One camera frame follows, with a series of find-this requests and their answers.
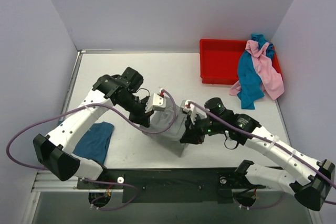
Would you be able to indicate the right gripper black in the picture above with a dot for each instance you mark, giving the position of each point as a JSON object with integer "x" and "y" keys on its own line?
{"x": 191, "y": 131}

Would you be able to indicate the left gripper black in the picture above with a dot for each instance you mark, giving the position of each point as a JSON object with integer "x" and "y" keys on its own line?
{"x": 142, "y": 118}

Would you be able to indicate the grey t shirt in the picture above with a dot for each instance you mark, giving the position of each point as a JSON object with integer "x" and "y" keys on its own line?
{"x": 170, "y": 139}

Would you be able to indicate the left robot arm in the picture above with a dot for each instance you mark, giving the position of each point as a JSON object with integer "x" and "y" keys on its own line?
{"x": 55, "y": 150}

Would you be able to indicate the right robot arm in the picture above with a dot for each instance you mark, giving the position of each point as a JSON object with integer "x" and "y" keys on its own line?
{"x": 307, "y": 179}

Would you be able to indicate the folded dark blue t shirt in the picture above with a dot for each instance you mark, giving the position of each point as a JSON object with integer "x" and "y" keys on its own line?
{"x": 95, "y": 142}

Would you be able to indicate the teal t shirt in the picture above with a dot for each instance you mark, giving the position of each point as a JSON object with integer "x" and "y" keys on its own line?
{"x": 250, "y": 81}

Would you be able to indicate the red plastic bin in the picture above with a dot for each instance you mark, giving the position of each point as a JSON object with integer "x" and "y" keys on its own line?
{"x": 219, "y": 60}

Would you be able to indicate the pink t shirt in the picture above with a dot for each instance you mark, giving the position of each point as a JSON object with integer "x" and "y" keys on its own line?
{"x": 272, "y": 82}

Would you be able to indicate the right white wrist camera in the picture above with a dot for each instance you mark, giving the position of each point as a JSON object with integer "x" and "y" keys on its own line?
{"x": 190, "y": 110}

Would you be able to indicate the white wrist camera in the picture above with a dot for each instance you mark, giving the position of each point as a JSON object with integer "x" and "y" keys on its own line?
{"x": 190, "y": 110}
{"x": 156, "y": 102}

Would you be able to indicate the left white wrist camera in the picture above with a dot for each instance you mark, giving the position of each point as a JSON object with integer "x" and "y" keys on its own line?
{"x": 156, "y": 102}

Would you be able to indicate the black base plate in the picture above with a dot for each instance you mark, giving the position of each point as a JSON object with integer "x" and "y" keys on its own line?
{"x": 177, "y": 185}

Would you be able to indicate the aluminium front rail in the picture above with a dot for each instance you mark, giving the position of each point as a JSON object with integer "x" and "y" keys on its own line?
{"x": 46, "y": 181}

